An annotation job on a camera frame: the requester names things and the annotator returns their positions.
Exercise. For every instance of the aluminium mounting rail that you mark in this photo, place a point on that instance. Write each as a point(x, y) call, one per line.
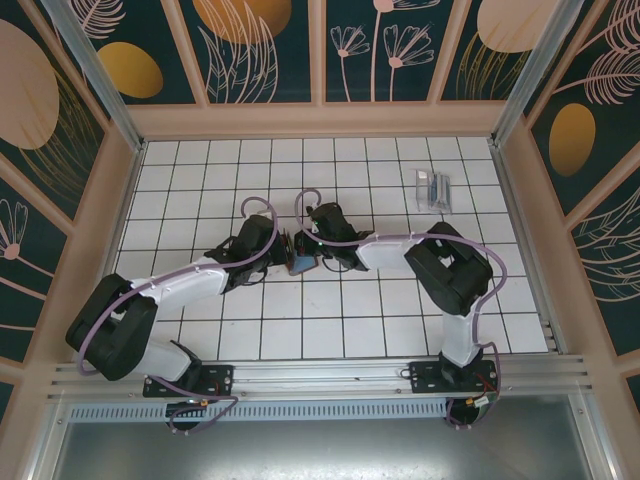
point(320, 372)

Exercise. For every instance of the brown leather card holder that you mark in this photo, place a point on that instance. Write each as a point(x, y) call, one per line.
point(291, 271)

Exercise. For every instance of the aluminium frame post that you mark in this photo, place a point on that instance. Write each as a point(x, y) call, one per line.
point(536, 75)
point(95, 75)

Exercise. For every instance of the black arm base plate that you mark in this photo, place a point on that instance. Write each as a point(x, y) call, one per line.
point(425, 382)
point(220, 377)

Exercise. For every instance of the small green circuit board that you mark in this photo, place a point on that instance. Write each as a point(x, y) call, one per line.
point(482, 401)

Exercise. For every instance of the grey metal panel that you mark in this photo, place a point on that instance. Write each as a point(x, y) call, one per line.
point(320, 450)

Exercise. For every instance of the aluminium side rail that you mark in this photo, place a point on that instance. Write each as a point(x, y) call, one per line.
point(550, 335)
point(86, 345)

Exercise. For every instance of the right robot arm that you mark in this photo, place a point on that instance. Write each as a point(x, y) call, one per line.
point(385, 252)

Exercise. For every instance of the clear acrylic card stand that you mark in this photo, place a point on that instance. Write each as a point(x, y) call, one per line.
point(422, 197)

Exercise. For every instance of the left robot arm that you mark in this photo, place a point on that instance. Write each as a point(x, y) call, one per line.
point(190, 282)

